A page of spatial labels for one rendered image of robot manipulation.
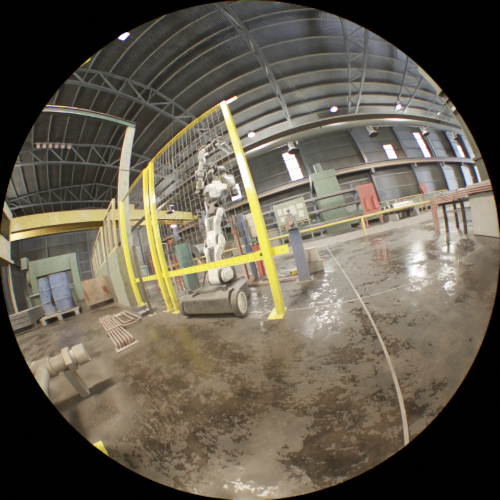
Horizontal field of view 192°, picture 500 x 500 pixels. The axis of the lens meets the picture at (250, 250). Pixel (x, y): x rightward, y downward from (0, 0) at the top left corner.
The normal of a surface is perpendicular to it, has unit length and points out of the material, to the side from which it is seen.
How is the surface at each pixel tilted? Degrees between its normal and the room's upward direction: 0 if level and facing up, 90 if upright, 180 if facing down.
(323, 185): 90
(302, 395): 0
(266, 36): 173
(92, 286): 90
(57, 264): 90
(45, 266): 90
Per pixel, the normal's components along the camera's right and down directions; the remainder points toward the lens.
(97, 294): 0.90, -0.22
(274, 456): -0.25, -0.97
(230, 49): 0.20, 0.98
